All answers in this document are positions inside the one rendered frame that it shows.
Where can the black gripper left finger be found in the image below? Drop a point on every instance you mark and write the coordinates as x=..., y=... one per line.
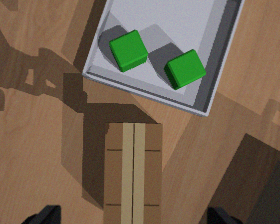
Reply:
x=50, y=214

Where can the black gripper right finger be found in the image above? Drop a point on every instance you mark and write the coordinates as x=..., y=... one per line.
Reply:
x=217, y=215

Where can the brown cardboard box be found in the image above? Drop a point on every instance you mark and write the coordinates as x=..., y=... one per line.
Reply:
x=133, y=173

